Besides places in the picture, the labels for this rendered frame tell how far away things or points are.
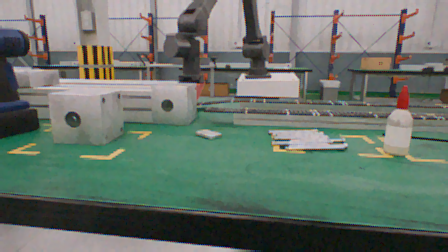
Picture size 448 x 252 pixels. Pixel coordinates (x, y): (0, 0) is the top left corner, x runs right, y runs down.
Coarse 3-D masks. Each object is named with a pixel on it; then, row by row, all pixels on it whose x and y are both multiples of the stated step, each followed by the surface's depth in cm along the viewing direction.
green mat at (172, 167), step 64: (128, 128) 66; (192, 128) 66; (256, 128) 67; (320, 128) 67; (0, 192) 34; (64, 192) 34; (128, 192) 34; (192, 192) 34; (256, 192) 35; (320, 192) 35; (384, 192) 35
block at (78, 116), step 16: (48, 96) 51; (64, 96) 51; (80, 96) 51; (96, 96) 51; (112, 96) 55; (64, 112) 52; (80, 112) 51; (96, 112) 51; (112, 112) 55; (64, 128) 52; (80, 128) 52; (96, 128) 52; (112, 128) 56; (80, 144) 53; (96, 144) 53
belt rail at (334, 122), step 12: (240, 120) 70; (252, 120) 70; (264, 120) 70; (276, 120) 70; (288, 120) 69; (300, 120) 69; (312, 120) 68; (324, 120) 67; (336, 120) 67; (348, 120) 67; (360, 120) 66; (372, 120) 66; (384, 120) 65; (420, 120) 64; (432, 120) 64; (444, 120) 64; (444, 132) 64
